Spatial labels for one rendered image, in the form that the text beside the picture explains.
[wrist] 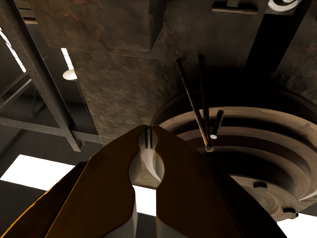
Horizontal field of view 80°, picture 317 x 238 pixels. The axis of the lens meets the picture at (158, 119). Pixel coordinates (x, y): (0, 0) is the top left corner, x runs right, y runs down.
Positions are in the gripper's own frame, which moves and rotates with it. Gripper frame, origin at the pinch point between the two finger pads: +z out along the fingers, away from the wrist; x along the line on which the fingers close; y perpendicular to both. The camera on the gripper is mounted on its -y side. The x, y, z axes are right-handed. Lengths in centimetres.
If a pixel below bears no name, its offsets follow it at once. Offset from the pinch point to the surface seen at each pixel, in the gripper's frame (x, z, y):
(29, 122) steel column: -379, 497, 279
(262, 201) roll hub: 24.2, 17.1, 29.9
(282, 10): 22.6, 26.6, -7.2
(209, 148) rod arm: 8.8, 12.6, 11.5
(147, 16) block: -0.4, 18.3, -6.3
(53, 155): -426, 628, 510
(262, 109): 19.3, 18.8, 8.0
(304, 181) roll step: 31.5, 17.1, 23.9
